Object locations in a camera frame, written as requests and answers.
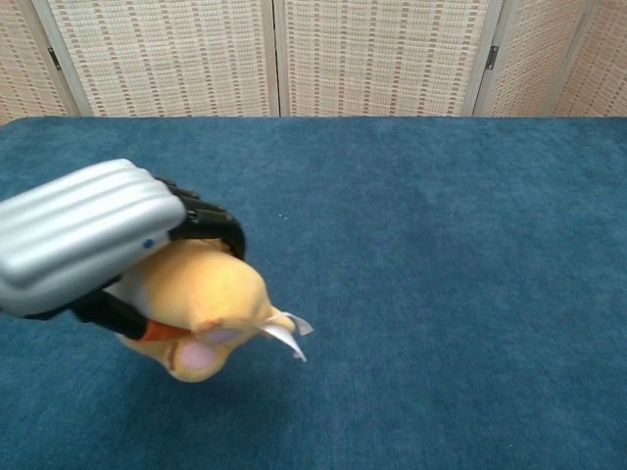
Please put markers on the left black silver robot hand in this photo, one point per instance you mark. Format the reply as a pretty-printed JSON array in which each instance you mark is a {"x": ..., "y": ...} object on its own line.
[{"x": 83, "y": 220}]

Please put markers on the yellow plush toy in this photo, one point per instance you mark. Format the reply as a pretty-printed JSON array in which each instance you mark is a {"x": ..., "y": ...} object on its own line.
[{"x": 210, "y": 289}]

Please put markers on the woven bamboo screen panel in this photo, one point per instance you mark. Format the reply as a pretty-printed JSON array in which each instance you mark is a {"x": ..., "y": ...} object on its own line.
[
  {"x": 166, "y": 59},
  {"x": 529, "y": 59},
  {"x": 597, "y": 68},
  {"x": 382, "y": 59},
  {"x": 24, "y": 63}
]

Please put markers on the black screen hinge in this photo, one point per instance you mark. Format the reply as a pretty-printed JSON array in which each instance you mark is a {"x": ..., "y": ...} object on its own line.
[
  {"x": 493, "y": 56},
  {"x": 53, "y": 55}
]

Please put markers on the blue felt table cover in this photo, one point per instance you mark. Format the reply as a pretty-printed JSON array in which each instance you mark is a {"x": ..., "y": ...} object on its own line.
[{"x": 416, "y": 294}]

